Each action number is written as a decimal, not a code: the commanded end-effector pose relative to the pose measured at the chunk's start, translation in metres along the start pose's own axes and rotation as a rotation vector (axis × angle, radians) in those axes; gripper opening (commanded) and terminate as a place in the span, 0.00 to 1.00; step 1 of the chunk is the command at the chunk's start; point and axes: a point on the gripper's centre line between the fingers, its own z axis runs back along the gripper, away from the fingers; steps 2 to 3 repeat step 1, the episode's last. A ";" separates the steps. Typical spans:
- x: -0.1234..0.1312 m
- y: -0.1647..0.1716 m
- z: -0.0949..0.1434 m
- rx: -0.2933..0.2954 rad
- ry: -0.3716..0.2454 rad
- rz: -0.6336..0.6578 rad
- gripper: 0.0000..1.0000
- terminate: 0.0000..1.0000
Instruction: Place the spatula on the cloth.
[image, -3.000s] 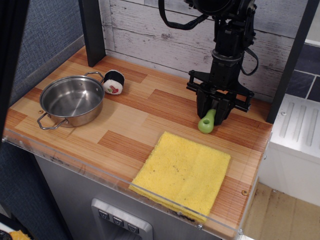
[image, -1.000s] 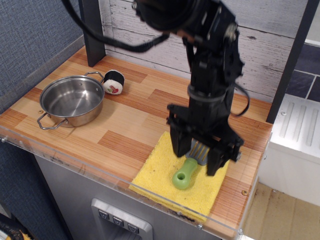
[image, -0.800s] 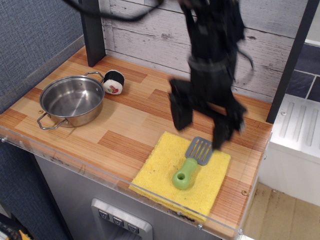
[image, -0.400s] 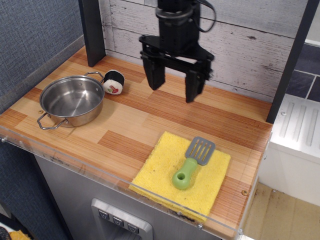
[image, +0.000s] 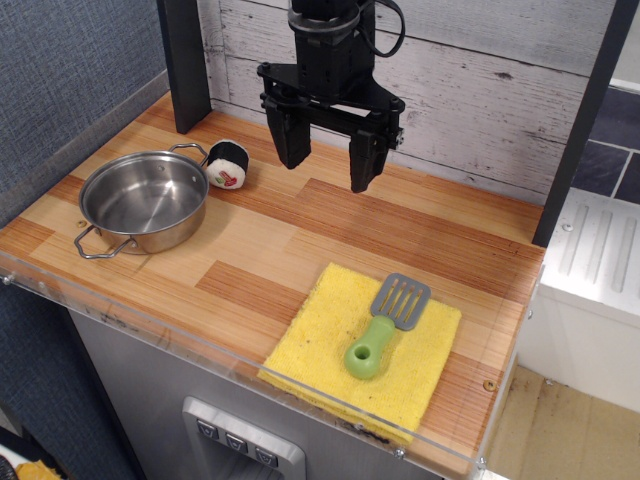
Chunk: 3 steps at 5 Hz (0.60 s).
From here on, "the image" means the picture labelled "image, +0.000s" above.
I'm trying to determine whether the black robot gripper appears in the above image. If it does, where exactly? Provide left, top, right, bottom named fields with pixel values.
left=257, top=12, right=406, bottom=193

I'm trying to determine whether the grey spatula with green handle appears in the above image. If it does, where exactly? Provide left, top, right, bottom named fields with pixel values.
left=343, top=273, right=431, bottom=380

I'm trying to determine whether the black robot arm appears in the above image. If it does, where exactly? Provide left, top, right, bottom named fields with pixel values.
left=257, top=1, right=405, bottom=193

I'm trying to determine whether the yellow cloth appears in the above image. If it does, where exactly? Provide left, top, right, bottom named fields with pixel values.
left=258, top=263, right=462, bottom=445

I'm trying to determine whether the plush sushi roll toy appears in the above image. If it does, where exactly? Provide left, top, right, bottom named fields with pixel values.
left=206, top=139, right=249, bottom=190

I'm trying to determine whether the stainless steel pot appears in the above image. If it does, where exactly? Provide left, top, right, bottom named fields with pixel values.
left=74, top=143, right=209, bottom=260

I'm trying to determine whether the silver dispenser control panel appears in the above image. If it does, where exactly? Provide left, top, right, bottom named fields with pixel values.
left=182, top=396, right=307, bottom=479

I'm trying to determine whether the white ribbed cabinet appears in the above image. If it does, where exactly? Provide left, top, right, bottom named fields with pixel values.
left=516, top=189, right=639, bottom=411

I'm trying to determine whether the clear acrylic front guard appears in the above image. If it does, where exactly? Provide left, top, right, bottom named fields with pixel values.
left=1, top=254, right=488, bottom=479

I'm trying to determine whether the yellow object bottom left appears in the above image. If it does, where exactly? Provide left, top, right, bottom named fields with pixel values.
left=15, top=461, right=62, bottom=480

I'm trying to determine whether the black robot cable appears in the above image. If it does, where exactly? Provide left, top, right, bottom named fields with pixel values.
left=354, top=0, right=406, bottom=59

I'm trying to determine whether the left black frame post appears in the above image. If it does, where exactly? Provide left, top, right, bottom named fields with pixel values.
left=156, top=0, right=212, bottom=134

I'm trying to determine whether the black frame post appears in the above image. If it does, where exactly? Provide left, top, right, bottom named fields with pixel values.
left=156, top=0, right=212, bottom=134
left=532, top=0, right=639, bottom=248

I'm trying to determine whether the right black frame post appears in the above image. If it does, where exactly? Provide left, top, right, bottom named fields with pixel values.
left=532, top=0, right=639, bottom=248

